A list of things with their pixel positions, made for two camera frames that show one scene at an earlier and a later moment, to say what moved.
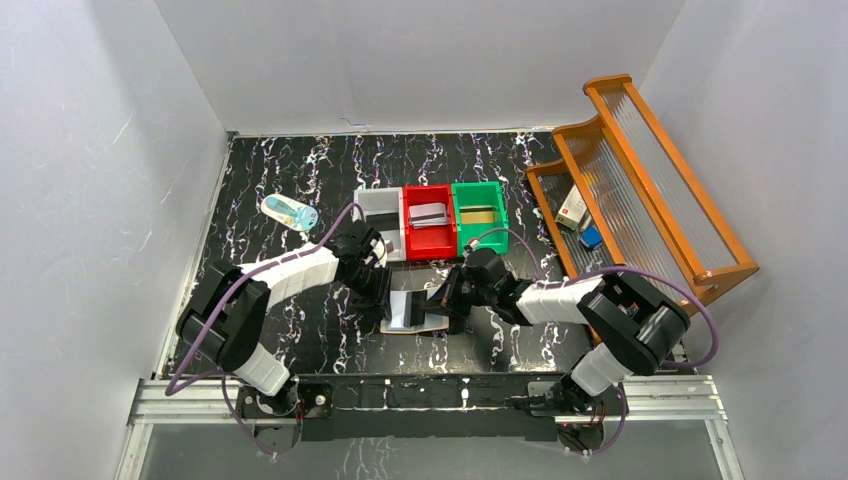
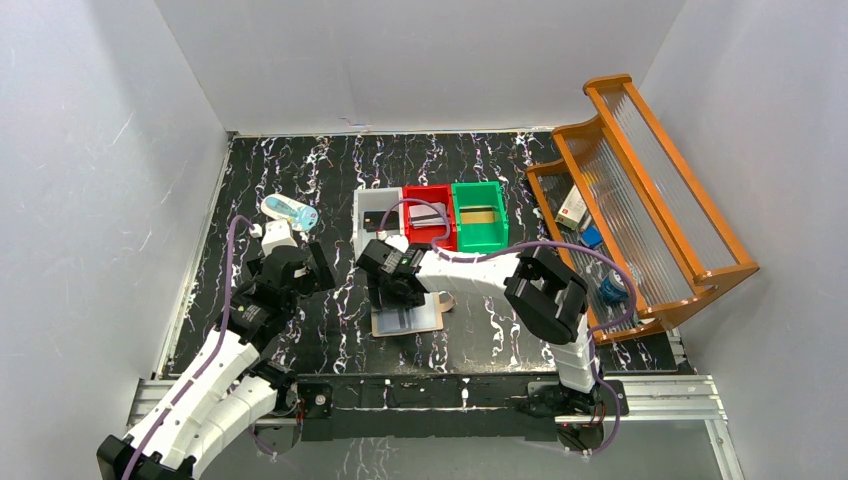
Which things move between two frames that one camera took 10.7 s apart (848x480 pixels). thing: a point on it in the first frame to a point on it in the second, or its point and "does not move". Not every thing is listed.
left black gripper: x=378 y=287 to x=317 y=269
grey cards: x=429 y=214 does not move
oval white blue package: x=289 y=213 does not move
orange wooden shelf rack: x=623 y=199 does not move
